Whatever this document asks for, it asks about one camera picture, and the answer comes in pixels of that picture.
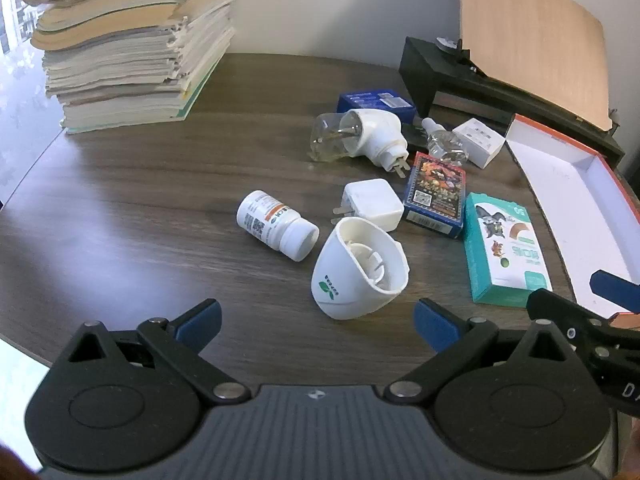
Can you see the black metal board bracket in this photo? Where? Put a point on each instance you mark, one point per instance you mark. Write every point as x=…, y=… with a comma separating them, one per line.
x=457, y=50

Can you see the light wooden board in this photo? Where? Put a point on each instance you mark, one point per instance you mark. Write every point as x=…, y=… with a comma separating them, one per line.
x=535, y=35

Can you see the white plug-in vaporizer with bottle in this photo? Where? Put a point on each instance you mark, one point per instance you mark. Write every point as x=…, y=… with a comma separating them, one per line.
x=370, y=132

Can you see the small white box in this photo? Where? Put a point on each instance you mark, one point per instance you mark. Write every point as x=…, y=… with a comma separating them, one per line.
x=480, y=142

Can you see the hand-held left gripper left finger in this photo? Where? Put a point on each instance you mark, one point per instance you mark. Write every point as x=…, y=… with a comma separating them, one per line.
x=197, y=322

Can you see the colourful playing card box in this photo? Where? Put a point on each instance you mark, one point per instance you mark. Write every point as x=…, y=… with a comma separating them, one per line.
x=435, y=192

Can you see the black desk riser shelf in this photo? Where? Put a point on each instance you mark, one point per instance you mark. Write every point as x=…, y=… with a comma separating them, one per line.
x=500, y=92

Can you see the clear refill bottle white cap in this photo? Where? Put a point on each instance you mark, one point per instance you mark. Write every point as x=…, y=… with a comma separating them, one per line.
x=442, y=142

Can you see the orange cardboard box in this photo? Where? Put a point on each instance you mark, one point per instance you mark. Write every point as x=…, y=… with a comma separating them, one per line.
x=575, y=200

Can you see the white charger plug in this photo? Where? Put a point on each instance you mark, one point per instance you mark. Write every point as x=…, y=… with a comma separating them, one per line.
x=372, y=202

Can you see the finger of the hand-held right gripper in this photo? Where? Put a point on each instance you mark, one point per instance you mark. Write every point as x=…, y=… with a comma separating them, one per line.
x=612, y=285
x=560, y=310

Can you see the stack of books and papers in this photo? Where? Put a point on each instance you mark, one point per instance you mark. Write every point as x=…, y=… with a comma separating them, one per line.
x=135, y=45

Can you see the blue box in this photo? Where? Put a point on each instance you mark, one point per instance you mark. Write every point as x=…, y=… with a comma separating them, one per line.
x=375, y=102

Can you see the white cone-shaped vaporizer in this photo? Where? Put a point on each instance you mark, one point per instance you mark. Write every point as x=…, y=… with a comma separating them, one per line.
x=350, y=270

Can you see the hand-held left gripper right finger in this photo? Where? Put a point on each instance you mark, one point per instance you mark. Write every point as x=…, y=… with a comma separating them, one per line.
x=439, y=325

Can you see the teal cartoon box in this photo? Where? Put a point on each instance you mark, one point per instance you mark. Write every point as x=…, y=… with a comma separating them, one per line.
x=505, y=247

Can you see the white pill bottle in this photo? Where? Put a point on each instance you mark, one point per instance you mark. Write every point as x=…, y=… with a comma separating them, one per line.
x=272, y=220

